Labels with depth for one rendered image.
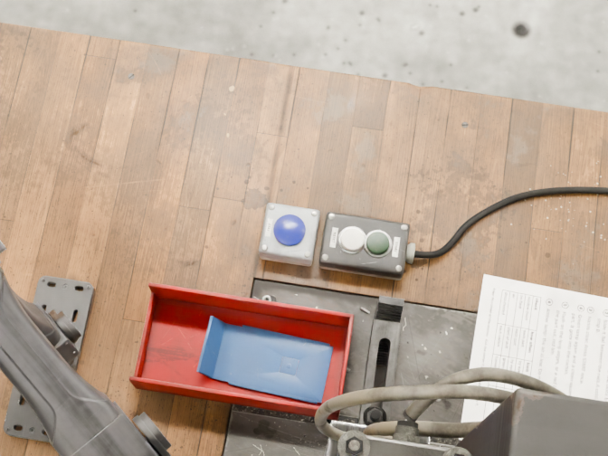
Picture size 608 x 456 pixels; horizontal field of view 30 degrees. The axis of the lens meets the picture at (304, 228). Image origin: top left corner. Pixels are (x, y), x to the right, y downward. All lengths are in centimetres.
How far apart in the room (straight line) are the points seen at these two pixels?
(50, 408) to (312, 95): 65
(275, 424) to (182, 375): 13
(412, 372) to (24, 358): 56
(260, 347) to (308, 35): 128
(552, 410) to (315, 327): 78
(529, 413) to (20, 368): 52
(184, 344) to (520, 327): 42
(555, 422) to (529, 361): 78
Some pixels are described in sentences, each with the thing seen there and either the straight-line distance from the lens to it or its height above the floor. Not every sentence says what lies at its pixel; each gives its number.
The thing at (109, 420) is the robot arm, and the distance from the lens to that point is 104.
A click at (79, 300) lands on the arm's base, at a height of 91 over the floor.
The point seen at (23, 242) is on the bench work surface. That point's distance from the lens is 148.
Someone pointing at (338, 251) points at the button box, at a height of 93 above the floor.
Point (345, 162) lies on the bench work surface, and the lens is 148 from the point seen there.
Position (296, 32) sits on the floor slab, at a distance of 257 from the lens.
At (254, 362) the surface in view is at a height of 91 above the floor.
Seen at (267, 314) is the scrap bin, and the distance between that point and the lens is 141.
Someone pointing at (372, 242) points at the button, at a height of 94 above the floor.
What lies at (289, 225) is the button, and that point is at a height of 94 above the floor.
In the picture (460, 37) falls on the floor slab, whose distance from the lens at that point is 259.
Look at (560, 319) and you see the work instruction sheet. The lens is 145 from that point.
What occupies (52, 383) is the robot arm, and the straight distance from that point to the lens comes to 103.
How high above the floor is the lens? 228
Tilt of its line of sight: 72 degrees down
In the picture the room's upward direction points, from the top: 1 degrees clockwise
